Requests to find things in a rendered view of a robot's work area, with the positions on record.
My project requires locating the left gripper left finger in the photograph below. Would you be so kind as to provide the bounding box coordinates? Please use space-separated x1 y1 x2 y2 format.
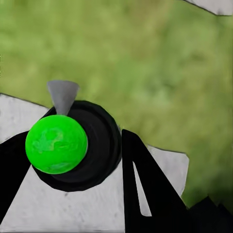
0 132 32 224

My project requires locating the insectifuge atomizer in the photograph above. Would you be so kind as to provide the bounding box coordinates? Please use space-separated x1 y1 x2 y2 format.
25 79 122 193

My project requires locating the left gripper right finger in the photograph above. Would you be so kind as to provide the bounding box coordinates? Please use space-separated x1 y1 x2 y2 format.
121 129 203 233

